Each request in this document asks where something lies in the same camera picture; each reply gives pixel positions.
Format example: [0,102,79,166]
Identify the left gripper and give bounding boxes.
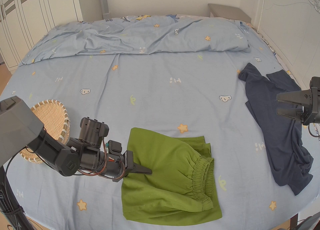
[101,150,135,183]

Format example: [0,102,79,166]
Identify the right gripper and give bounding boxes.
[276,88,320,126]

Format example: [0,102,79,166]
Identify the green shorts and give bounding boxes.
[121,127,222,226]

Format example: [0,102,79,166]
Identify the dark blue garment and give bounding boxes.
[238,62,314,196]

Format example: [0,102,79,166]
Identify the round woven basket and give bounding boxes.
[19,99,71,164]

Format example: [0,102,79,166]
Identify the bed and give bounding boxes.
[0,0,320,230]

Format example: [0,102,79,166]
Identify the grey bedside table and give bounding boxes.
[208,3,252,22]

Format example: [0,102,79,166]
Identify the pale blue quilt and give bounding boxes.
[19,14,250,66]

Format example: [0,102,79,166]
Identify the white wardrobe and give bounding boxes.
[0,0,83,69]

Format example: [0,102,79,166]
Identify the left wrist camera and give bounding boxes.
[106,140,123,161]

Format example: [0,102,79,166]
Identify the black cable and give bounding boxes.
[4,146,28,177]

